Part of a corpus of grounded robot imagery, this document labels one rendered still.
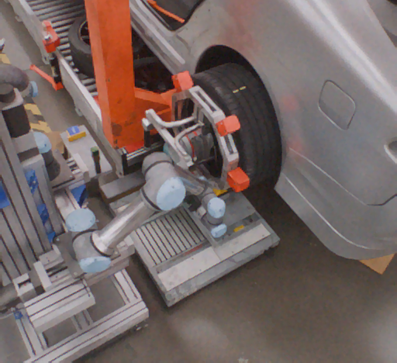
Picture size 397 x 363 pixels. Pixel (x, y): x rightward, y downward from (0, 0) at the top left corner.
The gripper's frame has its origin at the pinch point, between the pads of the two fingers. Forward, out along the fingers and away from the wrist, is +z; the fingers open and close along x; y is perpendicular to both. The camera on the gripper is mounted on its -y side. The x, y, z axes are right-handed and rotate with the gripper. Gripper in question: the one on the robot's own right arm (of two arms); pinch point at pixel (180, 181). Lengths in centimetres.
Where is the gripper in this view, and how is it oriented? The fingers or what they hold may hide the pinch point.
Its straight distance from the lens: 227.6
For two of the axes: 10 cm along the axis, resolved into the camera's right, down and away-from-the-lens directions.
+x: -8.4, 3.8, -3.8
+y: 0.6, -6.4, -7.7
